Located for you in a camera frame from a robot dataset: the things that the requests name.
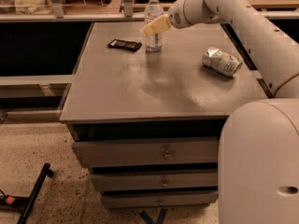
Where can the top grey drawer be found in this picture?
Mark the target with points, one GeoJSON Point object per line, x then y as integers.
{"type": "Point", "coordinates": [120, 153]}

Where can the black rxbar chocolate wrapper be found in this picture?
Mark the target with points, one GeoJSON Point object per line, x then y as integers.
{"type": "Point", "coordinates": [125, 45]}

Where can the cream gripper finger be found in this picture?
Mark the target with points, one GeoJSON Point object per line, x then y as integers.
{"type": "Point", "coordinates": [157, 26]}

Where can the clear plastic water bottle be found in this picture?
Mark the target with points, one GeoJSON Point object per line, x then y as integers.
{"type": "Point", "coordinates": [153, 10]}

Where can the metal shelf rail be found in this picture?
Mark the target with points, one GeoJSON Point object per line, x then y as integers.
{"type": "Point", "coordinates": [14, 18]}

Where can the grey drawer cabinet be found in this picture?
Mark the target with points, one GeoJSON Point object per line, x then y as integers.
{"type": "Point", "coordinates": [124, 95]}

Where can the black stand leg left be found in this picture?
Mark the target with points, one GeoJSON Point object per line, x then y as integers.
{"type": "Point", "coordinates": [22, 204]}

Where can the middle grey drawer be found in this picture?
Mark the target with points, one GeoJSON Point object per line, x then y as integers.
{"type": "Point", "coordinates": [145, 181]}

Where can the grey drawer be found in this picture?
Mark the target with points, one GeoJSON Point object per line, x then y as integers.
{"type": "Point", "coordinates": [176, 198]}
{"type": "Point", "coordinates": [145, 181]}
{"type": "Point", "coordinates": [120, 153]}

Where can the crushed green white can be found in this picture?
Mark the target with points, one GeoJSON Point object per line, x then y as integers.
{"type": "Point", "coordinates": [221, 62]}

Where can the bottom grey drawer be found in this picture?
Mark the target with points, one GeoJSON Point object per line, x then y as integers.
{"type": "Point", "coordinates": [176, 198]}

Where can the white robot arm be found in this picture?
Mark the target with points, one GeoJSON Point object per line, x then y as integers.
{"type": "Point", "coordinates": [258, 166]}

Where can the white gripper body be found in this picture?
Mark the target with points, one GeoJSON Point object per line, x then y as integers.
{"type": "Point", "coordinates": [176, 16]}

